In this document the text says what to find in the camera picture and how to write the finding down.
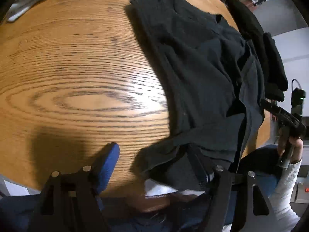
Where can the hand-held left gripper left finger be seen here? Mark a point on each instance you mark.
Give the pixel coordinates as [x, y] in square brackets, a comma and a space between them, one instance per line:
[108, 164]

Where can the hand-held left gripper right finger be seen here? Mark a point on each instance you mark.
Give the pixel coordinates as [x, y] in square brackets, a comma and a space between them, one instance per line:
[221, 181]

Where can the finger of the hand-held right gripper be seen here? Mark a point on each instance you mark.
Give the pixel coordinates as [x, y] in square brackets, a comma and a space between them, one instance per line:
[269, 105]

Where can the black t-shirt with holes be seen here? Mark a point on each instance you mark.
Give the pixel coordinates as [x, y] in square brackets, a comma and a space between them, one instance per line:
[193, 65]

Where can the black fleece garment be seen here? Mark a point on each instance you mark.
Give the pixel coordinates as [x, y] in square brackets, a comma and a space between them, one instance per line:
[246, 21]

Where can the person's right forearm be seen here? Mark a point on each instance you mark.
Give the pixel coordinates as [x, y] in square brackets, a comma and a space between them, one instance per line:
[287, 193]

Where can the person's right hand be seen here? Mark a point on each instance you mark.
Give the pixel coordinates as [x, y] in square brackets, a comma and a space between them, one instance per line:
[297, 147]

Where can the folded black garment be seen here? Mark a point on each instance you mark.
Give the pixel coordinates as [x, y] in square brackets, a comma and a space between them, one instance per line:
[275, 65]

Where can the grey cabinet with red button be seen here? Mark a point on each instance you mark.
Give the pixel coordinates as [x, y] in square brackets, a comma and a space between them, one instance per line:
[301, 193]

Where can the white paper sheet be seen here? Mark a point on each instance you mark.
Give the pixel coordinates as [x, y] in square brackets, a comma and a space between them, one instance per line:
[14, 188]

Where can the person's blue jeans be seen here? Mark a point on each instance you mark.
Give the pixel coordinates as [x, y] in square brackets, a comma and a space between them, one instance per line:
[19, 212]

